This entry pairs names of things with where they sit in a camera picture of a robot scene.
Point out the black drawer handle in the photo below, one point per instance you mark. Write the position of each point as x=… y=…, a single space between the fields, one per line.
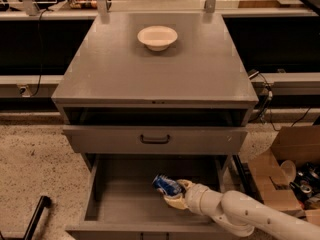
x=154 y=140

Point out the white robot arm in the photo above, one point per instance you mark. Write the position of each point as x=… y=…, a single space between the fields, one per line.
x=236 y=212

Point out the clear plastic cup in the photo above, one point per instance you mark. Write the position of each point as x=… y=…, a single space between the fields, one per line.
x=289 y=169

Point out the blue pepsi can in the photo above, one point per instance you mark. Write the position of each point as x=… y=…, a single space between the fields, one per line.
x=166 y=185

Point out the black metal leg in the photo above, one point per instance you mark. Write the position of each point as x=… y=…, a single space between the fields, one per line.
x=245 y=177

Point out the grey top drawer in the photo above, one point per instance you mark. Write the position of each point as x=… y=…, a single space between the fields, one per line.
x=138 y=140

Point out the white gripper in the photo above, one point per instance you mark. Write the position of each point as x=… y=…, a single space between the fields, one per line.
x=193 y=195

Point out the white bowl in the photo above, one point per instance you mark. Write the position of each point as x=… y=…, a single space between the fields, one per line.
x=157 y=38

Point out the grey drawer cabinet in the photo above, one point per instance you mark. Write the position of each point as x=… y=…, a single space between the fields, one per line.
x=198 y=81

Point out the cans in box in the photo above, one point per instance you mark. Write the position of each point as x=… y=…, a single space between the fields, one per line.
x=306 y=186

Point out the cardboard box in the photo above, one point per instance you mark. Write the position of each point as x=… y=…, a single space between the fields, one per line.
x=274 y=168

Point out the open grey middle drawer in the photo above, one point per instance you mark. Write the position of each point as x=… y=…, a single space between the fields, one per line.
x=123 y=205

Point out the black bar lower left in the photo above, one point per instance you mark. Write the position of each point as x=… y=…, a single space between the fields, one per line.
x=44 y=202

